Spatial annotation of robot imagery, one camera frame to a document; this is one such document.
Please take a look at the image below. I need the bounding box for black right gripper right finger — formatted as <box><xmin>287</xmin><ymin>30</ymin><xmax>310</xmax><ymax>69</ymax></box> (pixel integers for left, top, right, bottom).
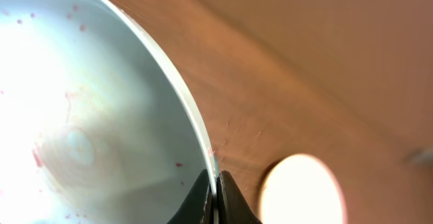
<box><xmin>216</xmin><ymin>171</ymin><xmax>262</xmax><ymax>224</ymax></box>

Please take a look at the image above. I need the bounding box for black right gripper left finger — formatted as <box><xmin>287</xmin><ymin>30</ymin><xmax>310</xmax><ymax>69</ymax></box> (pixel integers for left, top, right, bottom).
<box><xmin>168</xmin><ymin>170</ymin><xmax>213</xmax><ymax>224</ymax></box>

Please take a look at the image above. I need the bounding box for white plate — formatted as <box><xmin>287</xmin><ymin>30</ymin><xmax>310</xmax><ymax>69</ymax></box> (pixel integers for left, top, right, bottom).
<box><xmin>258</xmin><ymin>154</ymin><xmax>348</xmax><ymax>224</ymax></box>

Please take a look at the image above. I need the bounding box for light blue plate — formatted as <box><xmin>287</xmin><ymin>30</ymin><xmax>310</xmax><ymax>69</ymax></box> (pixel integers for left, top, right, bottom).
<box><xmin>1</xmin><ymin>0</ymin><xmax>218</xmax><ymax>224</ymax></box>

